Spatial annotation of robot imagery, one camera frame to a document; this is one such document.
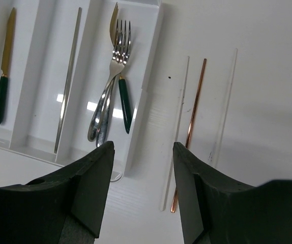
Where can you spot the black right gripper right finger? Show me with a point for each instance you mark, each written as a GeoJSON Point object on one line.
{"type": "Point", "coordinates": [218, 209]}

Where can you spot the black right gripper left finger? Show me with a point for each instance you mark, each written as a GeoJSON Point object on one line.
{"type": "Point", "coordinates": [65, 206]}

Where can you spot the silver fork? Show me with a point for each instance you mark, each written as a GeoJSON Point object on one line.
{"type": "Point", "coordinates": [120, 56]}
{"type": "Point", "coordinates": [103, 127]}

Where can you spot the gold knife green handle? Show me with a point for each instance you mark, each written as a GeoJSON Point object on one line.
{"type": "Point", "coordinates": [6, 59]}

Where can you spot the gold fork green handle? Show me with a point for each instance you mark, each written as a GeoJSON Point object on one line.
{"type": "Point", "coordinates": [123, 89]}

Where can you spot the metal chopstick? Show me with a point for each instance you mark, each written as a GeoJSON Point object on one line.
{"type": "Point", "coordinates": [68, 81]}

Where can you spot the white chopstick right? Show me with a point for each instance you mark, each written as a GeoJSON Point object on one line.
{"type": "Point", "coordinates": [169, 165]}

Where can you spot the brown chopstick right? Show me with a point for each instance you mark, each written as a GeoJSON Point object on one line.
{"type": "Point", "coordinates": [190, 128]}

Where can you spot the white cutlery tray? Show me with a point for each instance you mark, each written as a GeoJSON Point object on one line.
{"type": "Point", "coordinates": [39, 61]}

